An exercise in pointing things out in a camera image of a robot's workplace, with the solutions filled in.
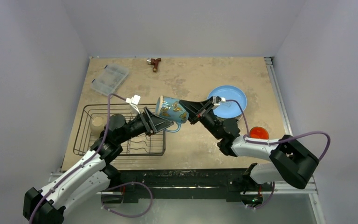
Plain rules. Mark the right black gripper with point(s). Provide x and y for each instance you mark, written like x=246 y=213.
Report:
x=206 y=108

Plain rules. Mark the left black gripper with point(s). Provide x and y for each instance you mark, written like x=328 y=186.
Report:
x=152 y=123

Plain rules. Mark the blue butterfly mug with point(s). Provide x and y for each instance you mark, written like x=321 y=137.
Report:
x=170 y=109

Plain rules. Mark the light blue plate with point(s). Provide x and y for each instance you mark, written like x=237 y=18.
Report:
x=229 y=109

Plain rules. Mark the white bowl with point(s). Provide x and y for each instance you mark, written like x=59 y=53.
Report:
x=97 y=124

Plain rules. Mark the orange mug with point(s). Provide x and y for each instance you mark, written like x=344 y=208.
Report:
x=258 y=132

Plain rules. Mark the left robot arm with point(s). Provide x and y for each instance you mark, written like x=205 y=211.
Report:
x=93 y=172

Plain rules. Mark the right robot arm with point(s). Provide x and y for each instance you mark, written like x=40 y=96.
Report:
x=288 y=159

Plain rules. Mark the clear plastic organizer box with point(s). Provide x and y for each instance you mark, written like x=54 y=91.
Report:
x=110 y=79

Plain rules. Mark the brown metal fitting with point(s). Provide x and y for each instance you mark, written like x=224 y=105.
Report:
x=154 y=62

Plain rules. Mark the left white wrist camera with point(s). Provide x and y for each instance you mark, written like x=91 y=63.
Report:
x=133 y=103

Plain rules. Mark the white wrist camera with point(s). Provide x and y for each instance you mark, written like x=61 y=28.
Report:
x=133 y=103
x=217 y=101

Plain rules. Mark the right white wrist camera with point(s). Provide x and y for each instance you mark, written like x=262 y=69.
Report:
x=217 y=101

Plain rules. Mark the black wire dish rack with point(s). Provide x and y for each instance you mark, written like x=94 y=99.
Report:
x=142 y=145

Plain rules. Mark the black base mount frame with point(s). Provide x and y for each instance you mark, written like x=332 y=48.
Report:
x=229 y=184

